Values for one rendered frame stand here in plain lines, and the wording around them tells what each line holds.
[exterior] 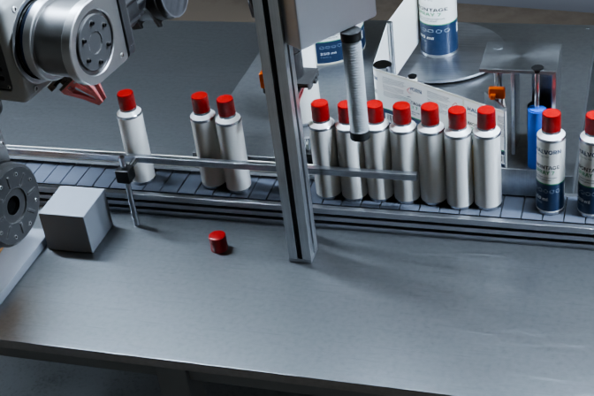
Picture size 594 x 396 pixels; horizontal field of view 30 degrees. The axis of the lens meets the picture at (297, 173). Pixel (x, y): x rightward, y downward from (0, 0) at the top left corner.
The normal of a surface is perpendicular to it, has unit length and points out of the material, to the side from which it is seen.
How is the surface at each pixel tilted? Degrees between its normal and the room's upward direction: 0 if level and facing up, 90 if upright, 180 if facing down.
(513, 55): 0
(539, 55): 0
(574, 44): 0
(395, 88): 90
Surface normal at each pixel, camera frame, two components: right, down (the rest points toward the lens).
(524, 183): -0.28, 0.55
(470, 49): -0.11, -0.84
